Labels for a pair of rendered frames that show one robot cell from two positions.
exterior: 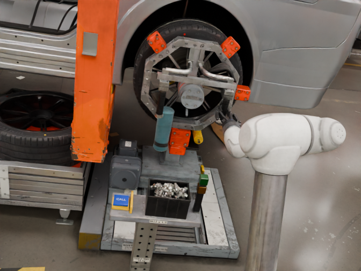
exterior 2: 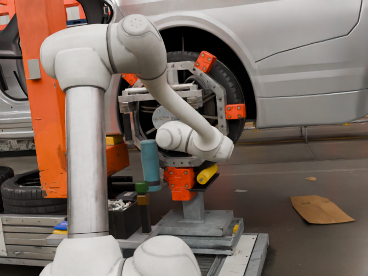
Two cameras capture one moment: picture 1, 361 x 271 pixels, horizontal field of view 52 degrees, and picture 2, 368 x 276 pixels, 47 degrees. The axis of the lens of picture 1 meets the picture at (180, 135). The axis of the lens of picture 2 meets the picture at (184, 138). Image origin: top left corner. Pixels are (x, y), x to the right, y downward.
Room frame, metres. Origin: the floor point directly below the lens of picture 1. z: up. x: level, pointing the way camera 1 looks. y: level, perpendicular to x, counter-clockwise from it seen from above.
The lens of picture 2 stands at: (0.13, -1.05, 1.05)
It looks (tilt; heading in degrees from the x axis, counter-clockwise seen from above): 9 degrees down; 28
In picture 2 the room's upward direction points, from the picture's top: 5 degrees counter-clockwise
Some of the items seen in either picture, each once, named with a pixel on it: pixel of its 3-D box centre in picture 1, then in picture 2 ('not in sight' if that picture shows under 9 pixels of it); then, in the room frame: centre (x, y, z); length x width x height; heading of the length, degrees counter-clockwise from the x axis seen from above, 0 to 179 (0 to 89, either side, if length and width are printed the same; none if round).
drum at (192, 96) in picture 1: (190, 91); (171, 116); (1.98, -0.01, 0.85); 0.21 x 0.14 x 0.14; 10
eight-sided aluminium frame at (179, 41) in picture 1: (189, 86); (175, 115); (2.05, 0.01, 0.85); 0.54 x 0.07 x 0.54; 100
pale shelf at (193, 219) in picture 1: (155, 209); (102, 235); (1.41, 0.05, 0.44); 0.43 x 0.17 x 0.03; 100
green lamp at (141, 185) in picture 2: (203, 179); (142, 187); (1.45, -0.15, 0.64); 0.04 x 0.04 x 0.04; 10
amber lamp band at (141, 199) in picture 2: (201, 188); (143, 199); (1.45, -0.15, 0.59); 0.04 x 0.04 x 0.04; 10
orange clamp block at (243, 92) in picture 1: (240, 92); (235, 111); (2.11, -0.30, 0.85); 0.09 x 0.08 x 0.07; 100
